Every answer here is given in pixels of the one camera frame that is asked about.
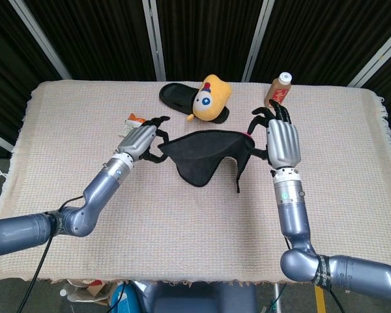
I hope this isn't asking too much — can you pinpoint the black slipper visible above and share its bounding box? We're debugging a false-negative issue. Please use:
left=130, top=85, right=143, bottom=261
left=158, top=82, right=231, bottom=124

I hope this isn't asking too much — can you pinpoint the pink and grey towel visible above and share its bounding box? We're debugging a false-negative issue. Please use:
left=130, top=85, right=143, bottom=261
left=158, top=129, right=256, bottom=194

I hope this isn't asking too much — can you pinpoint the blue plastic bin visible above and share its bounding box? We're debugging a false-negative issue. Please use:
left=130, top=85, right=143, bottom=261
left=111, top=282, right=136, bottom=313

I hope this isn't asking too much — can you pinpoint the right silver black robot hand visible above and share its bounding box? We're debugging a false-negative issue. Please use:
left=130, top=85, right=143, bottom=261
left=247, top=99, right=302, bottom=170

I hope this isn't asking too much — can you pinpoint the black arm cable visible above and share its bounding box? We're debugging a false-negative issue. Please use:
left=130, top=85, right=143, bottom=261
left=21, top=194, right=86, bottom=313

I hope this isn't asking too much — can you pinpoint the beige woven tablecloth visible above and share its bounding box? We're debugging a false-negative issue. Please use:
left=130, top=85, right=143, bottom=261
left=0, top=80, right=391, bottom=288

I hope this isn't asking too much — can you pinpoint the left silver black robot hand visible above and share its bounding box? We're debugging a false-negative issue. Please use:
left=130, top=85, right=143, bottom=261
left=117, top=116, right=170, bottom=163

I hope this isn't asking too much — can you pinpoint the blue-grey robot torso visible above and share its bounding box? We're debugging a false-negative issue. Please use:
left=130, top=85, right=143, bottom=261
left=130, top=280, right=258, bottom=313

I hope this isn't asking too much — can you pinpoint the crumpled snack packet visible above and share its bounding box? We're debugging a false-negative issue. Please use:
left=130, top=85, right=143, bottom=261
left=119, top=113, right=147, bottom=137

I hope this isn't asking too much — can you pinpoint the brown drink bottle white cap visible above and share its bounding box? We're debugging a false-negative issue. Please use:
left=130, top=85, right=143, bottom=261
left=264, top=72, right=293, bottom=108

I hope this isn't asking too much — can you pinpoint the brown paper bag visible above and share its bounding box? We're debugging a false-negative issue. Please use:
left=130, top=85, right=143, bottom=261
left=60, top=278, right=118, bottom=307

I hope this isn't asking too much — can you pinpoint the yellow plush toy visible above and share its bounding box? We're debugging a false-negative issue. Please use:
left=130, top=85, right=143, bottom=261
left=186, top=74, right=233, bottom=123

